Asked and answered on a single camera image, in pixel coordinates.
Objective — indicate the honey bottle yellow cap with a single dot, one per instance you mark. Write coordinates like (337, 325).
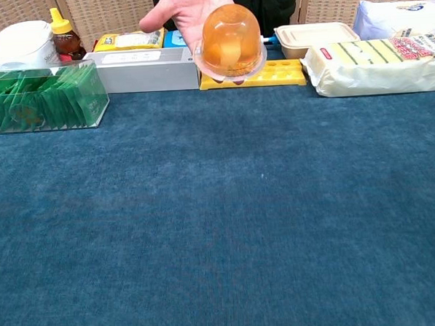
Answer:
(67, 41)

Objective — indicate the blue tablecloth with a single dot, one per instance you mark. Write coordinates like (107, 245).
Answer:
(220, 206)

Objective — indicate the white blue tissue pack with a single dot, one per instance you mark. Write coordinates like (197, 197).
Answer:
(385, 19)

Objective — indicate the person's bare hand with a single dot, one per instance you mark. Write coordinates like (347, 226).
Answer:
(184, 11)

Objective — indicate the small orange-lidded jar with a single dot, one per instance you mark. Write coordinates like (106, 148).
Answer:
(229, 34)

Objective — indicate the clear box green tea bags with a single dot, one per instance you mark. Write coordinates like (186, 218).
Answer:
(54, 102)

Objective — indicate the yellow snack bag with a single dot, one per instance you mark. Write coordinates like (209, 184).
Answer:
(131, 40)

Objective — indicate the white plastic jug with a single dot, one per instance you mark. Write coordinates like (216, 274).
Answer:
(18, 42)

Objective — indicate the silver rectangular box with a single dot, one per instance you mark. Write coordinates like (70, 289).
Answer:
(143, 73)

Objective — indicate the beige lidded lunch box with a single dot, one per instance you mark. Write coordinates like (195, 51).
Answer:
(313, 37)

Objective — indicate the yellow plastic holed tray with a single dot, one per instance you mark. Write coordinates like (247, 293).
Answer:
(282, 73)

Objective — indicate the yellow sponge multipack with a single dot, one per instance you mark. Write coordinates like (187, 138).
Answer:
(373, 67)

